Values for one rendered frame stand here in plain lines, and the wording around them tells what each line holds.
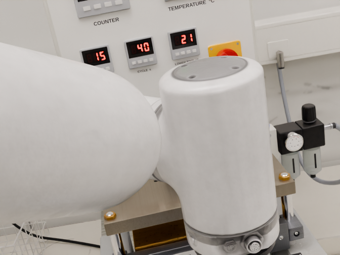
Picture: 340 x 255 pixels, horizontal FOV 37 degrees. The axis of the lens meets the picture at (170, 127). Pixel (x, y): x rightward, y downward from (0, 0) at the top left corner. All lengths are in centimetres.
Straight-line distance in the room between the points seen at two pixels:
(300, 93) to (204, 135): 96
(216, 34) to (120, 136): 60
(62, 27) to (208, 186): 49
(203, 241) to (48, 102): 24
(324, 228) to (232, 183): 79
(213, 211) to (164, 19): 47
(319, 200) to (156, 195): 61
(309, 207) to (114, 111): 101
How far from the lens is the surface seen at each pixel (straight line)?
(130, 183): 28
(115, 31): 83
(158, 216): 70
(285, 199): 74
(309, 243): 79
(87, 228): 139
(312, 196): 129
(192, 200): 42
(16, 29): 127
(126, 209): 72
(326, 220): 120
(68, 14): 82
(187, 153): 39
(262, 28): 121
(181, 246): 72
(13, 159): 22
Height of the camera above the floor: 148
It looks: 23 degrees down
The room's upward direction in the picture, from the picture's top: 10 degrees counter-clockwise
